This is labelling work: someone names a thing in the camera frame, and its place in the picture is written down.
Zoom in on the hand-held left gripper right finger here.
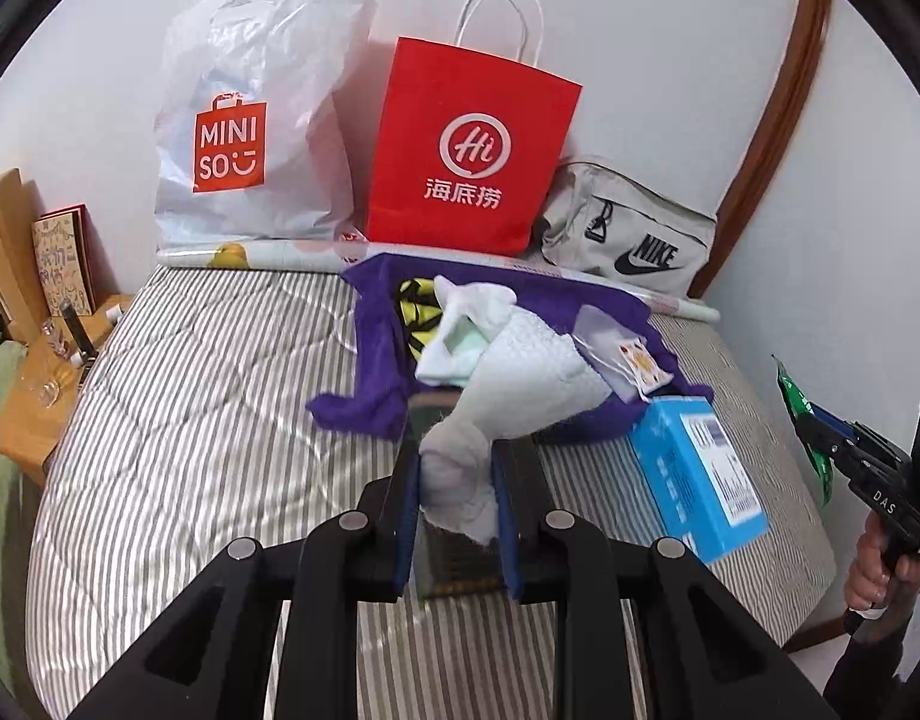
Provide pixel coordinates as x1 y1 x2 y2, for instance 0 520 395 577
490 438 843 720

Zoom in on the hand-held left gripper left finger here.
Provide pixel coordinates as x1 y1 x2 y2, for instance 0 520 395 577
66 438 423 720

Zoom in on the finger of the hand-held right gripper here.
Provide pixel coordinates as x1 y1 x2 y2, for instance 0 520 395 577
793 420 892 497
808 401 894 452

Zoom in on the long green packet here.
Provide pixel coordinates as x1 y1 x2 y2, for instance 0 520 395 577
774 355 837 509

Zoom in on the dark green tin box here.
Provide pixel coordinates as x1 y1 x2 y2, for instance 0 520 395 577
406 382 507 602

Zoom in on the white terry towel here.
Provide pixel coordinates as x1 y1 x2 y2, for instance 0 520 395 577
418 311 612 545

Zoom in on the person's right forearm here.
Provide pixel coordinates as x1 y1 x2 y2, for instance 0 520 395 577
823 591 920 720

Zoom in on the person's right hand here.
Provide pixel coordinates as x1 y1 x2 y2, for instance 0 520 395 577
842 516 920 617

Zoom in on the purple towel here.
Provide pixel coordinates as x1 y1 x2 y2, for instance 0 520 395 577
306 253 713 446

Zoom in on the blue tissue box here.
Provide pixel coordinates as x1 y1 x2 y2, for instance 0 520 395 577
628 393 771 566

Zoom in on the white sock mint toe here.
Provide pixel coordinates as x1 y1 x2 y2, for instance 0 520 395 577
414 311 498 385

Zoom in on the yellow black patterned cloth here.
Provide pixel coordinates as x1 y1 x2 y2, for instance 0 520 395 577
396 277 450 370

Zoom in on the white foam block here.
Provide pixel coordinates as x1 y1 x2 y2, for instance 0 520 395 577
575 305 648 361

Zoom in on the white sock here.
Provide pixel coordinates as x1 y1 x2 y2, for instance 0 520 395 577
433 277 518 338

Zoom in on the striped quilted mattress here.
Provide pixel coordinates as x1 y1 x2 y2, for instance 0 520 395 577
26 264 837 720

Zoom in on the grey waist bag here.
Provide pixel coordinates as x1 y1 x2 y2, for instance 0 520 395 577
533 157 719 295

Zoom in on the white plastic shopping bag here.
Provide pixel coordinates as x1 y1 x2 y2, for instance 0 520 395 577
153 0 379 250

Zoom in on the wooden nightstand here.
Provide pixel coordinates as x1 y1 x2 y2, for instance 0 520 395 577
0 292 136 486

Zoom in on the black stick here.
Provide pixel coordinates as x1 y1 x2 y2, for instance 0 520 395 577
61 301 99 362

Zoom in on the small glass bottle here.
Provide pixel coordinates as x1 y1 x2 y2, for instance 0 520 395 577
40 317 73 362

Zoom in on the green cloth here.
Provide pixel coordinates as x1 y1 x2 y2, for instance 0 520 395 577
0 343 50 695

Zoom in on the brown doodle notebook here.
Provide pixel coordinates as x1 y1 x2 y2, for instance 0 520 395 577
32 205 98 317

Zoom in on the red paper bag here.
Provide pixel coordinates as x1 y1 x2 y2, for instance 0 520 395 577
365 0 584 258

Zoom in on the wooden board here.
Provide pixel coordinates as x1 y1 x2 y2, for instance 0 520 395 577
0 168 53 344

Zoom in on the brown wooden door frame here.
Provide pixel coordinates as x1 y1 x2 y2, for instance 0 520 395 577
688 0 837 302

